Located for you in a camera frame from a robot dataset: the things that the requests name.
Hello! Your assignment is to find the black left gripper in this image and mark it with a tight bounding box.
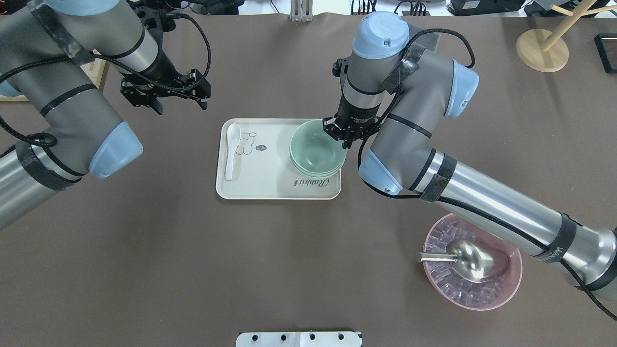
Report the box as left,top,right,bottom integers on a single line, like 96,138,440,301
121,69,211,116

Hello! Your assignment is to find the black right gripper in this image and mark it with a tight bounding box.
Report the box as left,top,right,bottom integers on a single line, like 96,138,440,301
322,114,380,149

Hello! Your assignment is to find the green bowl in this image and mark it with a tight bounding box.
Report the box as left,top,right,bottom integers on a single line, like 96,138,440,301
292,162,342,178
291,158,344,172
289,119,348,167

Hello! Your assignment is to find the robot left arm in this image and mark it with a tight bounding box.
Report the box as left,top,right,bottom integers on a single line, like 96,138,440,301
1,0,210,228

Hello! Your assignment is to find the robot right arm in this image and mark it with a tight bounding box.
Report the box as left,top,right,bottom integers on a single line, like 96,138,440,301
322,11,617,302

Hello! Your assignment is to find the green bowl on tray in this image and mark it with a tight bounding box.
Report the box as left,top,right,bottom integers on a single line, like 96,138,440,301
292,162,342,178

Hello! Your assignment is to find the white ceramic spoon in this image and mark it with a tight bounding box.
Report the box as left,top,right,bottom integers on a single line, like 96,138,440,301
225,123,241,181

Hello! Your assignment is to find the wooden cutting board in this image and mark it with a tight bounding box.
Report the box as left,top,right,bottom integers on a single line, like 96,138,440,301
0,59,107,102

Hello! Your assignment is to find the cream serving tray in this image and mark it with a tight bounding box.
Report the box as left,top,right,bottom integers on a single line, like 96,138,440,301
215,118,342,200

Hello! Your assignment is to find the metal ice scoop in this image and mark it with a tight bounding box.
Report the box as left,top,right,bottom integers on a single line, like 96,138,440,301
416,239,510,283

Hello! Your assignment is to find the pink bowl with ice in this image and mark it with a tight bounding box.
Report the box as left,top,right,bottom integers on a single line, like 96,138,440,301
422,214,523,311

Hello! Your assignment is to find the wooden cup tree stand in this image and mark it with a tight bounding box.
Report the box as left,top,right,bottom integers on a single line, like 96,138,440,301
516,0,617,73

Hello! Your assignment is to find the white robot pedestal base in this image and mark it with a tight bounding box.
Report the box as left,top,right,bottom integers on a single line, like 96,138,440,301
235,331,363,347

